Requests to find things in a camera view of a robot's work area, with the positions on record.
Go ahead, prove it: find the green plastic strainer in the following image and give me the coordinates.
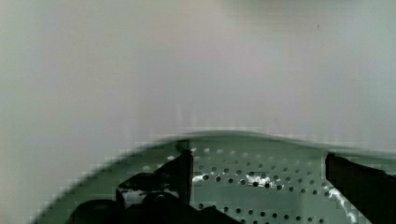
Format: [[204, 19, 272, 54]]
[[32, 132, 395, 224]]

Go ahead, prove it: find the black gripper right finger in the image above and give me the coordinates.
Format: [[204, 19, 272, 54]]
[[325, 154, 396, 224]]

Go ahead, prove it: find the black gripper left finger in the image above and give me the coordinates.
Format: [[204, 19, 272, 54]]
[[116, 150, 193, 207]]

